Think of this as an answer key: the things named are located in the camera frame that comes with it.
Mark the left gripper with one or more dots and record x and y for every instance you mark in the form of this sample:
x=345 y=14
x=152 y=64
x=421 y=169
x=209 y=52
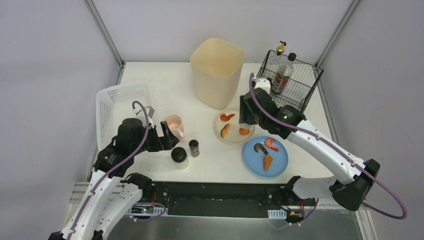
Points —
x=162 y=136

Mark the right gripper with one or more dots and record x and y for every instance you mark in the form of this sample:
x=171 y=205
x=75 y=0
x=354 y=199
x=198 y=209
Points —
x=247 y=110

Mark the black lid jar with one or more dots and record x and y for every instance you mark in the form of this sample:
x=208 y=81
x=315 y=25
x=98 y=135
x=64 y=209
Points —
x=180 y=158

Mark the clear glass bottle gold cap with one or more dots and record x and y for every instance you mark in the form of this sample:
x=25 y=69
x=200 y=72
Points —
x=277 y=57

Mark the soy sauce bottle red label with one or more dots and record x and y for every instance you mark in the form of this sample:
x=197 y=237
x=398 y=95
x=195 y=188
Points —
x=283 y=74

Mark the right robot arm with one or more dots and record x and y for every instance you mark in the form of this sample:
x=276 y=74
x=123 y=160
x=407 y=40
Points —
x=348 y=185

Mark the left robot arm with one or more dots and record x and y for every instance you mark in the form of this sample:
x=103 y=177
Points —
x=94 y=218

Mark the pink mug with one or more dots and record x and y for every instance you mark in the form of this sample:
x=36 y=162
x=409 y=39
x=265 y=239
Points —
x=175 y=125

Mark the small dark spice jar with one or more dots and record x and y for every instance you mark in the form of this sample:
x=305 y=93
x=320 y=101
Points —
x=194 y=148

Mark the orange food piece top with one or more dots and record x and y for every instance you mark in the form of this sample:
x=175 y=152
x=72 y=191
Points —
x=225 y=118

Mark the orange curved food piece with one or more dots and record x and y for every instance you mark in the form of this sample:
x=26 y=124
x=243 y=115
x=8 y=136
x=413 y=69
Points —
x=244 y=131

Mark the beige plate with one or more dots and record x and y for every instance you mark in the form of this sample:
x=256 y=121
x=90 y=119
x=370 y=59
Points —
x=233 y=136

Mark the orange dark food piece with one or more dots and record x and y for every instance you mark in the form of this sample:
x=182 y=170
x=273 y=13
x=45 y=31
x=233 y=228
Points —
x=225 y=130

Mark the dark curved food piece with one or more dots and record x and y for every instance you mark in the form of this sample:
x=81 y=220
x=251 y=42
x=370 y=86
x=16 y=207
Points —
x=260 y=147

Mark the red shrimp toy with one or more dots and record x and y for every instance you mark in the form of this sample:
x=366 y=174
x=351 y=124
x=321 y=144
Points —
x=269 y=143

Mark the beige plastic bin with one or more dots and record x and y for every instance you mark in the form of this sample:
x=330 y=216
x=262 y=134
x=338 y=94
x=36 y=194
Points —
x=216 y=68

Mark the blue plate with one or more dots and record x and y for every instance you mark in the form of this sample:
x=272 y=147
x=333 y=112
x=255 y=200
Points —
x=254 y=160

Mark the orange fried food piece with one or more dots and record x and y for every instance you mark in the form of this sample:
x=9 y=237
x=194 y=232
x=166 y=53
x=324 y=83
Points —
x=267 y=161

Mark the white plastic basket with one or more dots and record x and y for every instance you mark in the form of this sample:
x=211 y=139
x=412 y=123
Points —
x=114 y=104

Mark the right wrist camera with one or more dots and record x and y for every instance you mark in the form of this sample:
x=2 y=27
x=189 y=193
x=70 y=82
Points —
x=262 y=83

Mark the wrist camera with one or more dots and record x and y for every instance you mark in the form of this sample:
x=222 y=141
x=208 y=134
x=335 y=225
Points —
x=139 y=114
x=262 y=83

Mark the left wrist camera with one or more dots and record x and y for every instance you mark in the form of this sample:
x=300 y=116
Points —
x=139 y=114

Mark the black wire basket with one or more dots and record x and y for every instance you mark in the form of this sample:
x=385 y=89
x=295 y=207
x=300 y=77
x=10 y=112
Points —
x=300 y=86

